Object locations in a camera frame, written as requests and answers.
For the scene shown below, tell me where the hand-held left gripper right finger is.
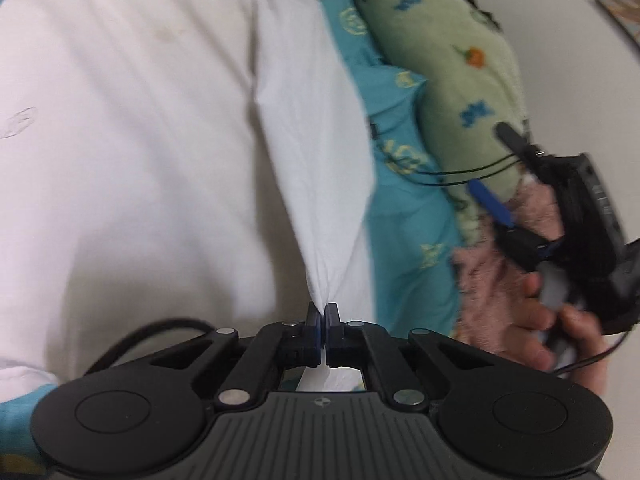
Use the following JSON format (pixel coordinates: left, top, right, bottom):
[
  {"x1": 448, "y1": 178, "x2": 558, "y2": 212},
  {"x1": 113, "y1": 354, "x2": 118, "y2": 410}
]
[{"x1": 325, "y1": 303, "x2": 494, "y2": 407}]

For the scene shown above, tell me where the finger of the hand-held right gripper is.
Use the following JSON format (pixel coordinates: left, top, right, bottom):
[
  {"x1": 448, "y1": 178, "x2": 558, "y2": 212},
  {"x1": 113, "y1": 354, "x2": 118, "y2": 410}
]
[
  {"x1": 494, "y1": 122, "x2": 547, "y2": 177},
  {"x1": 466, "y1": 180, "x2": 556, "y2": 272}
]

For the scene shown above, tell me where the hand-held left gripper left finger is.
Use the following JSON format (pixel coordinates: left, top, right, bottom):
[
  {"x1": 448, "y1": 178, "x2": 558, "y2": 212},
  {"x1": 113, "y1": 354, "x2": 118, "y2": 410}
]
[{"x1": 149, "y1": 304, "x2": 323, "y2": 409}]

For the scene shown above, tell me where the white shirt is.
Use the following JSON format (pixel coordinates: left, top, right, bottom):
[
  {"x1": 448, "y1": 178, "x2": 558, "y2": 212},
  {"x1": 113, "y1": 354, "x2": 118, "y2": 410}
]
[{"x1": 0, "y1": 0, "x2": 382, "y2": 392}]

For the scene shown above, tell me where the person's right hand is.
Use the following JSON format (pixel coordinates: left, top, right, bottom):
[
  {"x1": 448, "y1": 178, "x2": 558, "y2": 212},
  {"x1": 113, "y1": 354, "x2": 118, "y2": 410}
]
[{"x1": 514, "y1": 272, "x2": 609, "y2": 378}]

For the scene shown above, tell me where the pink fuzzy cloth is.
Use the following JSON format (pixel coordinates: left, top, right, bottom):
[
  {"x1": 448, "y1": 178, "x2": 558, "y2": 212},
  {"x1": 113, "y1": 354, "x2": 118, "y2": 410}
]
[{"x1": 451, "y1": 180, "x2": 568, "y2": 358}]

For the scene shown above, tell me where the teal printed bedsheet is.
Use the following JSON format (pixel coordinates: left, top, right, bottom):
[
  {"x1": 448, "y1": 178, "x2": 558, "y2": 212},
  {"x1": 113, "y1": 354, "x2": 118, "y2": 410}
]
[{"x1": 0, "y1": 0, "x2": 465, "y2": 480}]

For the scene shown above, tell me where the green printed fleece blanket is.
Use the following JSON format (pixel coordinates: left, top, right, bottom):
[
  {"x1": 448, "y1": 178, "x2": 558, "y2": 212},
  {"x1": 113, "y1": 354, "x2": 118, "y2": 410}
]
[{"x1": 347, "y1": 0, "x2": 527, "y2": 250}]

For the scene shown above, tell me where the framed picture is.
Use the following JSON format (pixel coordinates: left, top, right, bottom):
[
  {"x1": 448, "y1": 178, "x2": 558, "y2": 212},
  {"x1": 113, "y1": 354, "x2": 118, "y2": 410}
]
[{"x1": 594, "y1": 0, "x2": 640, "y2": 47}]

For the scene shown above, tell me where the thin black cord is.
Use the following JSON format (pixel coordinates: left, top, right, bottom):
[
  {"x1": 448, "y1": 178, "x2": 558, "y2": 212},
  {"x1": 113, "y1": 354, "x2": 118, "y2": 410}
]
[{"x1": 369, "y1": 119, "x2": 532, "y2": 187}]

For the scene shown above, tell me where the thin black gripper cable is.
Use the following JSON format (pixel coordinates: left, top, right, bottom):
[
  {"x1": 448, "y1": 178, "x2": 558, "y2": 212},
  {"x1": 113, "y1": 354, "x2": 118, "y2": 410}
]
[{"x1": 552, "y1": 330, "x2": 632, "y2": 376}]

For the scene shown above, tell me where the thick black cable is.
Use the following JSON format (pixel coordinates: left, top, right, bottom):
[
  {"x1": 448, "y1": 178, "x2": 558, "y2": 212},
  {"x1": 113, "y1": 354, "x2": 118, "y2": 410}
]
[{"x1": 82, "y1": 317, "x2": 217, "y2": 378}]

